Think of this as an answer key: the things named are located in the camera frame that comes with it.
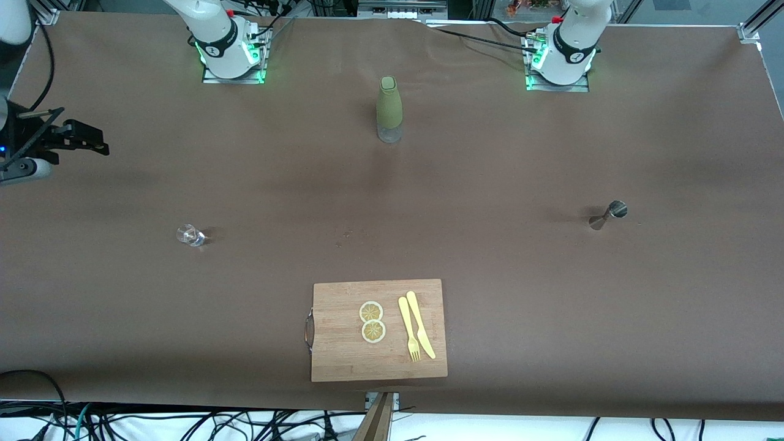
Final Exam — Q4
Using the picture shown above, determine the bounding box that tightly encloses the steel jigger measuring cup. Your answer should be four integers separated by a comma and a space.
589, 200, 628, 231

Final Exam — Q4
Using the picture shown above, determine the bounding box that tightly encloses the green sleeved clear bottle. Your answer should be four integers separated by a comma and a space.
376, 76, 403, 143

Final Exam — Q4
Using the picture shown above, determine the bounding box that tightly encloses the wooden cutting board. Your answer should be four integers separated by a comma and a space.
305, 279, 448, 383

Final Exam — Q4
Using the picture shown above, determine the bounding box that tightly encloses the grey power strip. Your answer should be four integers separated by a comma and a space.
358, 0, 448, 19

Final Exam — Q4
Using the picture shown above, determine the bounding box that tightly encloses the yellow plastic fork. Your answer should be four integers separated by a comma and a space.
398, 296, 421, 363

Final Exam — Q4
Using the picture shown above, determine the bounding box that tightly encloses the yellow plastic knife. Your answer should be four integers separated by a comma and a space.
406, 291, 437, 360

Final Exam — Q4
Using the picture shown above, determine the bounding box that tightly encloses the brown table cover sheet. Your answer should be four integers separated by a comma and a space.
0, 11, 784, 423

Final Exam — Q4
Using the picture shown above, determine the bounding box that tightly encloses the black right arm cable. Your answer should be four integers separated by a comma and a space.
28, 24, 56, 112

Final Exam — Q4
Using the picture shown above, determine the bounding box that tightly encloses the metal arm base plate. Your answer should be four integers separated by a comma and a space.
522, 32, 590, 92
202, 24, 268, 85

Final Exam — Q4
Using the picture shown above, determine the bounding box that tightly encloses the black looped cable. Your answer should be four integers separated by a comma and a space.
0, 369, 68, 441

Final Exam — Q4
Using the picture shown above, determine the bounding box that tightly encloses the teal cable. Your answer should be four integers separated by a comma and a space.
72, 405, 94, 441

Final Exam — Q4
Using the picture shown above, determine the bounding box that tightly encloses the wooden post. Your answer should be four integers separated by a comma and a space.
352, 392, 396, 441

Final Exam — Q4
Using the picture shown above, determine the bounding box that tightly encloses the aluminium profile frame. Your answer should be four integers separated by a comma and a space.
28, 0, 784, 43

